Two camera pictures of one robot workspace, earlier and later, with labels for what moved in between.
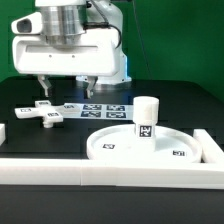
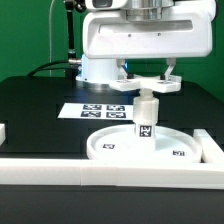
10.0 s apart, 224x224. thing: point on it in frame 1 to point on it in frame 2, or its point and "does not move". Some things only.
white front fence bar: x=112 y=173 does not move
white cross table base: x=42 y=108 to x=153 y=82
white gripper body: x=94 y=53 to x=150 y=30
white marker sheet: x=97 y=111 does not move
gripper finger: x=92 y=80 to x=172 y=62
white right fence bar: x=211 y=152 does not move
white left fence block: x=2 y=133 does not move
